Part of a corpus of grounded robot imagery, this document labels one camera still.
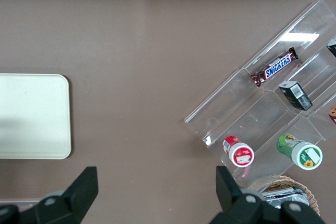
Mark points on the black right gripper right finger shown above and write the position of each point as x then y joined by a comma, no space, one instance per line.
244,208

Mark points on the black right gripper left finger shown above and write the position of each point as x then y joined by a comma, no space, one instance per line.
68,203

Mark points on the oval tan wicker basket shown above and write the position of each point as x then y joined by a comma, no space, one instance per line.
309,192

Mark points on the cream rectangular plastic tray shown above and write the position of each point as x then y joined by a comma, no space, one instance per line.
31,116

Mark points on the red bottle with white cap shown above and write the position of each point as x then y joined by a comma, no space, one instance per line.
240,153

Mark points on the green bottle with white cap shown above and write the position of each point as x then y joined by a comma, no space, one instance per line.
304,153

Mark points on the clear acrylic stepped display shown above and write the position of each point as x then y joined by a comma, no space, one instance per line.
236,98

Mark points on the small black carton box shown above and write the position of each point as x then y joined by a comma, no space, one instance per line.
296,95

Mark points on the brown cookie box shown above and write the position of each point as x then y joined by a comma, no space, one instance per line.
333,115

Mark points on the brown Snickers bar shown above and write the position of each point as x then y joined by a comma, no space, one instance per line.
278,68

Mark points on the dark small packet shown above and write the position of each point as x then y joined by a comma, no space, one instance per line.
333,48

